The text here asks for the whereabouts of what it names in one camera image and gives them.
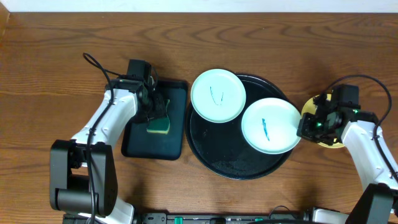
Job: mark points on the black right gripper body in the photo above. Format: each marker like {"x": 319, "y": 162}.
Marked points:
{"x": 316, "y": 129}

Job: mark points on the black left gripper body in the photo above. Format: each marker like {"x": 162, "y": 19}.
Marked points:
{"x": 158, "y": 107}

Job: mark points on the yellow plate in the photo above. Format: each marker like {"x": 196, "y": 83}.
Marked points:
{"x": 310, "y": 107}

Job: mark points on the green yellow sponge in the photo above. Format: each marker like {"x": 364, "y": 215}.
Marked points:
{"x": 159, "y": 126}

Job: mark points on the mint plate with straight mark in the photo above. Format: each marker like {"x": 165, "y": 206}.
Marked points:
{"x": 270, "y": 126}

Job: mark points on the mint plate with curved mark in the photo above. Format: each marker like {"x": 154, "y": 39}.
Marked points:
{"x": 218, "y": 95}

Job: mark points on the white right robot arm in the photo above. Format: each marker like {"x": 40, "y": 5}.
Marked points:
{"x": 377, "y": 171}

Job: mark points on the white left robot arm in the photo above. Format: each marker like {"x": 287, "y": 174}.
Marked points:
{"x": 83, "y": 178}

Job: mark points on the rectangular black tray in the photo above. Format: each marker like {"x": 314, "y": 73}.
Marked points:
{"x": 138, "y": 142}

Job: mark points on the round black tray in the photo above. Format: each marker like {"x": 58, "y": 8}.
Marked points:
{"x": 222, "y": 148}

